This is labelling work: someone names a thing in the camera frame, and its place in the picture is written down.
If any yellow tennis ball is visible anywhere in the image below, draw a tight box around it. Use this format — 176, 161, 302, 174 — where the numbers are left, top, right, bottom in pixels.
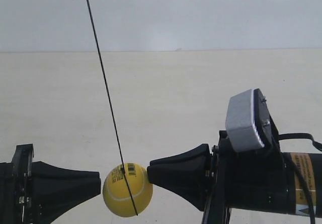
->
102, 163, 153, 218

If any black camera cable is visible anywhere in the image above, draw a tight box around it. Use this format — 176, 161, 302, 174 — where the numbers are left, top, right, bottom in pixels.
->
276, 132, 322, 224

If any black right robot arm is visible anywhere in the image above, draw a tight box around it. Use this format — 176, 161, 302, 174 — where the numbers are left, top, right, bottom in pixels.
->
147, 130, 321, 223

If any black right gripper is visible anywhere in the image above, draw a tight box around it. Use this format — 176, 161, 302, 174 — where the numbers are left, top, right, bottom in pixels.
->
147, 130, 289, 223

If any black hanging string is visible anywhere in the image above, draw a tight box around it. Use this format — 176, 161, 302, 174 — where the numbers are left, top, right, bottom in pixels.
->
82, 0, 138, 216

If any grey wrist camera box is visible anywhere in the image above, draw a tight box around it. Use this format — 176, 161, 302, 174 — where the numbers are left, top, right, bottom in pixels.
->
225, 89, 264, 153

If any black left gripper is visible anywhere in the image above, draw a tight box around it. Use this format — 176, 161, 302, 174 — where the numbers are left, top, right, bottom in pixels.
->
1, 144, 101, 223

